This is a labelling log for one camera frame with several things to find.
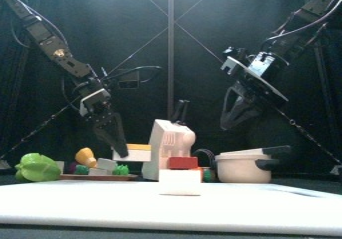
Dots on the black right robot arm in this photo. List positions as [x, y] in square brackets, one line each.
[304, 22]

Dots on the small green toy vegetable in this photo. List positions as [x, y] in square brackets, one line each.
[121, 170]
[81, 169]

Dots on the white toy knife block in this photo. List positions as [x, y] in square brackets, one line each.
[169, 147]

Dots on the green bell pepper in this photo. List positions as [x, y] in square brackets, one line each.
[38, 167]

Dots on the purple toy food piece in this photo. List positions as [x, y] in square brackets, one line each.
[73, 167]

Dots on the toy tuna sushi red white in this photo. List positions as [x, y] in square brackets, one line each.
[180, 176]

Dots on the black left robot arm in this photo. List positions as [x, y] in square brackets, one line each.
[49, 42]

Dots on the toy egg sushi yellow white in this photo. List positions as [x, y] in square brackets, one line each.
[134, 152]

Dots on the brown wooden tray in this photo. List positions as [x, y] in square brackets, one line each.
[100, 177]

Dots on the white toy cube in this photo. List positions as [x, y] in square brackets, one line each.
[105, 166]

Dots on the yellow toy food piece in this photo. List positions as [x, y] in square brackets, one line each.
[86, 157]

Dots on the grey vertical frame pole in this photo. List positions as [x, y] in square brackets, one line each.
[172, 49]

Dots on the white cutting board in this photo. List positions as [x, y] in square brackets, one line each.
[172, 204]

